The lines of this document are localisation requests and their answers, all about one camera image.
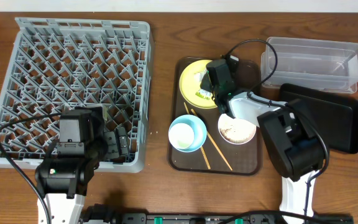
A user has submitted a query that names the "clear plastic bin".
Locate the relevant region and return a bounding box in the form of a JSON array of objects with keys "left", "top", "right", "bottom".
[{"left": 260, "top": 37, "right": 358, "bottom": 94}]

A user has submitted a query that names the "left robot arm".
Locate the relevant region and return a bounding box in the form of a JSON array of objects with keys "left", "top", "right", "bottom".
[{"left": 35, "top": 105, "right": 129, "bottom": 223}]

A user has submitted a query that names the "white cup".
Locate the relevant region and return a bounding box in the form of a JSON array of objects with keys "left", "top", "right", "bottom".
[{"left": 168, "top": 123, "right": 195, "bottom": 149}]

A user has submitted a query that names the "light blue bowl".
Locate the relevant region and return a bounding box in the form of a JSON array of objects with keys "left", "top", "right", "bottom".
[{"left": 168, "top": 114, "right": 207, "bottom": 153}]

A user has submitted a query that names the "green snack wrapper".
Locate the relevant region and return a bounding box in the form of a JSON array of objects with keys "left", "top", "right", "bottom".
[{"left": 194, "top": 69, "right": 212, "bottom": 100}]

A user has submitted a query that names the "wooden chopstick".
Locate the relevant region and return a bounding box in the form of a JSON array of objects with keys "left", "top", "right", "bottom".
[
  {"left": 183, "top": 102, "right": 211, "bottom": 170},
  {"left": 190, "top": 109, "right": 233, "bottom": 171}
]

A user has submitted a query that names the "pink small bowl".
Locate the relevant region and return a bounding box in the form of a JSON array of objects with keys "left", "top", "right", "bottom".
[{"left": 218, "top": 113, "right": 257, "bottom": 146}]

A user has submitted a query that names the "grey plastic dish rack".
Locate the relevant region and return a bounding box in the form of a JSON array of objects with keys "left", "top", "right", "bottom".
[{"left": 0, "top": 17, "right": 154, "bottom": 173}]

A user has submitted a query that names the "brown serving tray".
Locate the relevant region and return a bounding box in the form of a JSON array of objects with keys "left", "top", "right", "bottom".
[{"left": 168, "top": 57, "right": 264, "bottom": 176}]

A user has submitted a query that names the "yellow round plate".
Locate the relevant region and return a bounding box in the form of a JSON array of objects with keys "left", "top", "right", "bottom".
[{"left": 179, "top": 59, "right": 217, "bottom": 110}]

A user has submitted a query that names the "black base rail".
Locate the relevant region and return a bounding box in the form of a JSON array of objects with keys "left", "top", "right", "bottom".
[{"left": 78, "top": 204, "right": 354, "bottom": 224}]

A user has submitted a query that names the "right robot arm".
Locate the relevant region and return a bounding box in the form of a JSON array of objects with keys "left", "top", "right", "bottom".
[{"left": 200, "top": 58, "right": 329, "bottom": 223}]

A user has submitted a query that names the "black waste tray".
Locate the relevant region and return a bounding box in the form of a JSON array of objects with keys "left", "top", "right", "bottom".
[{"left": 279, "top": 83, "right": 358, "bottom": 154}]

